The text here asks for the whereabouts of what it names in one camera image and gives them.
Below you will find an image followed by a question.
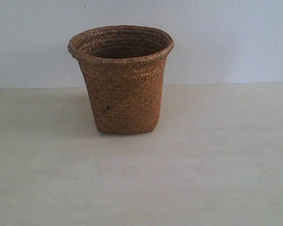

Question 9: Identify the brown woven wicker basket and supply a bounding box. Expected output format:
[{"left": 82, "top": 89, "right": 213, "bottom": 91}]
[{"left": 67, "top": 25, "right": 175, "bottom": 134}]

